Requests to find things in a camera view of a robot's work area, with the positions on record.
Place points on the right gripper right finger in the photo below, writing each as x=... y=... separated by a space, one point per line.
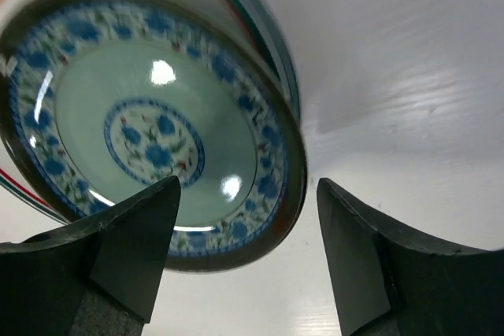
x=391 y=279

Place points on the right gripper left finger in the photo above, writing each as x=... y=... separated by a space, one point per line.
x=97 y=276

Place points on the green plate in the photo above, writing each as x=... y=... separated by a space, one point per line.
x=101 y=99

